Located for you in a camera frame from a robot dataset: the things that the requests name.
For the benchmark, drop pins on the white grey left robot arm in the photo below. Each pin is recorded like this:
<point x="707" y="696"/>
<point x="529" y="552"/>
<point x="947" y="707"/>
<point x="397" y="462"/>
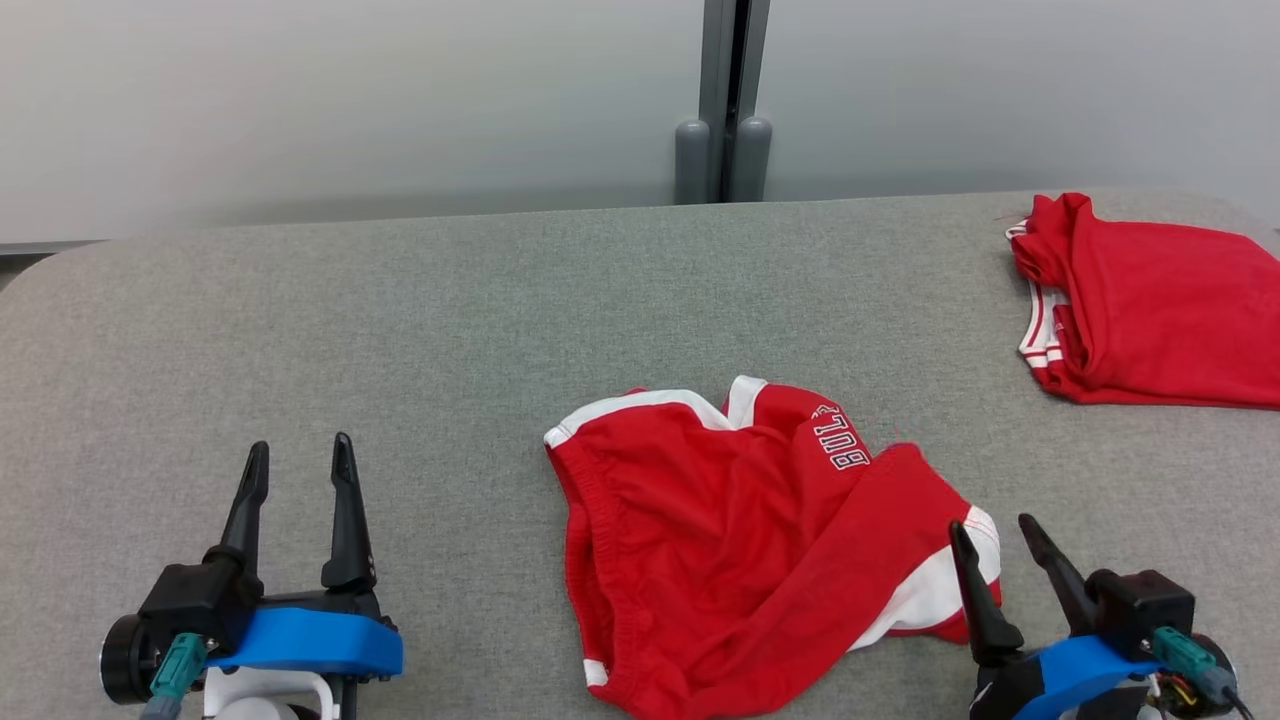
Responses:
<point x="260" y="695"/>

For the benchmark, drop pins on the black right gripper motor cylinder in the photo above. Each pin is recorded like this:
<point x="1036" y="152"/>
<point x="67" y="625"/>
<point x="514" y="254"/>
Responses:
<point x="1185" y="698"/>

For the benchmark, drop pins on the grey cylindrical post foot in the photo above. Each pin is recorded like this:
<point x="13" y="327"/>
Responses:
<point x="692" y="165"/>
<point x="753" y="160"/>

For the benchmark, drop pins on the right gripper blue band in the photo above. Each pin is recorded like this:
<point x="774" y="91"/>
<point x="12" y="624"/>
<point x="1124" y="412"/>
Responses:
<point x="1070" y="675"/>

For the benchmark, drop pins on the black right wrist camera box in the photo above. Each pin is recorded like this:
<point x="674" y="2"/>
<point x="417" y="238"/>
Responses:
<point x="1145" y="605"/>

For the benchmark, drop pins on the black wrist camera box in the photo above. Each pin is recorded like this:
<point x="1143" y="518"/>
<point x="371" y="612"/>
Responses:
<point x="1145" y="605"/>
<point x="195" y="605"/>

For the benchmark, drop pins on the red basketball jersey black lettering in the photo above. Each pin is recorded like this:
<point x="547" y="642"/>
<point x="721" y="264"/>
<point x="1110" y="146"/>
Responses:
<point x="1160" y="310"/>

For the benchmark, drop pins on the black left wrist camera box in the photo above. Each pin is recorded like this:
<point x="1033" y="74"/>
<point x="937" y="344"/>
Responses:
<point x="195" y="605"/>

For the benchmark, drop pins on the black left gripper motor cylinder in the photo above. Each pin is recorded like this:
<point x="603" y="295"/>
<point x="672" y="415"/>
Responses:
<point x="122" y="660"/>

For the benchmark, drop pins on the red shorts white stripe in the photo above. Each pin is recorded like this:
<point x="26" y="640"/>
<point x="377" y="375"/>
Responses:
<point x="720" y="540"/>

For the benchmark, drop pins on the grey wall base rail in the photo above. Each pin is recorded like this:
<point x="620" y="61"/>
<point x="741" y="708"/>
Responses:
<point x="50" y="248"/>

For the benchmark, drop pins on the grey metal partition post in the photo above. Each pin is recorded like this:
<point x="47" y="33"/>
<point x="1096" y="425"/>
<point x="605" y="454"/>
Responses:
<point x="715" y="60"/>

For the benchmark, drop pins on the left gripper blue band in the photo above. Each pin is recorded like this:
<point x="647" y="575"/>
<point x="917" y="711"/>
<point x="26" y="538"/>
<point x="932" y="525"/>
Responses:
<point x="310" y="640"/>

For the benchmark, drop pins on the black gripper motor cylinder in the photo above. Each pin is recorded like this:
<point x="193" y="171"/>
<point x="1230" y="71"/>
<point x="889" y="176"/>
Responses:
<point x="122" y="660"/>
<point x="1185" y="698"/>

